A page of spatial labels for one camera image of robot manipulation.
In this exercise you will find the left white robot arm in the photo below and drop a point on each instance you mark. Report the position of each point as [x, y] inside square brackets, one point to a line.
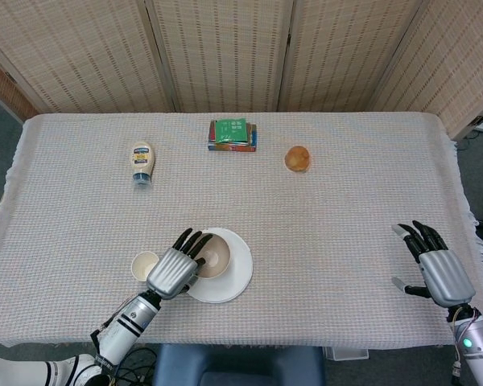
[120, 333]

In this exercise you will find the beige bowl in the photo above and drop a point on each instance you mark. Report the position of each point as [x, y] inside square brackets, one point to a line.
[217, 257]

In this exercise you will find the mayonnaise squeeze bottle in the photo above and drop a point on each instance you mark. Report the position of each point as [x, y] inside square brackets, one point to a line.
[143, 158]

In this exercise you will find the green book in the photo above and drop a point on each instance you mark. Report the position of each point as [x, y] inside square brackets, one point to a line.
[231, 129]

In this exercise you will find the beige woven screen panel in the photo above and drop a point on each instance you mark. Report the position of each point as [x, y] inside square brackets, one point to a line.
[346, 52]
[221, 52]
[455, 60]
[76, 56]

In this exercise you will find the white woven tablecloth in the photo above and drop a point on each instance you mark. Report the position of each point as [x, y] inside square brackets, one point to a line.
[326, 241]

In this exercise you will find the round bread bun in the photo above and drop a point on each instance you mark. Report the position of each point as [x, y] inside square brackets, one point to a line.
[298, 158]

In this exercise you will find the white paper cup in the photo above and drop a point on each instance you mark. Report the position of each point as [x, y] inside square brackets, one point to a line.
[141, 265]

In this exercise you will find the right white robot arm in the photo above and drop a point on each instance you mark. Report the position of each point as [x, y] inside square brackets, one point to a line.
[481, 354]

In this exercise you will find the blue padded chair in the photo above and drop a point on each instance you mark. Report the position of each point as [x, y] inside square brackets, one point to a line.
[237, 366]

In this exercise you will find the white box under table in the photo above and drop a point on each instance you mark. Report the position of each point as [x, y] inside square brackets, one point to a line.
[346, 352]

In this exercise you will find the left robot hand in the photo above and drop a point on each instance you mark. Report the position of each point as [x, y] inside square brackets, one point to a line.
[171, 273]

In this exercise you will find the colourful blue-edged book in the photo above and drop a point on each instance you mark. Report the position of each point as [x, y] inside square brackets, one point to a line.
[231, 148]

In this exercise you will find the brown woven screen panel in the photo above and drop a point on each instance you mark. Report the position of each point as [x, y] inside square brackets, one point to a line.
[4, 86]

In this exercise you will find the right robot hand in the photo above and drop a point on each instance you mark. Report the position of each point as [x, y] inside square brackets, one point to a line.
[447, 277]

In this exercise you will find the white paper plate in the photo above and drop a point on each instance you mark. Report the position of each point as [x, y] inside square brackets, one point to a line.
[237, 277]

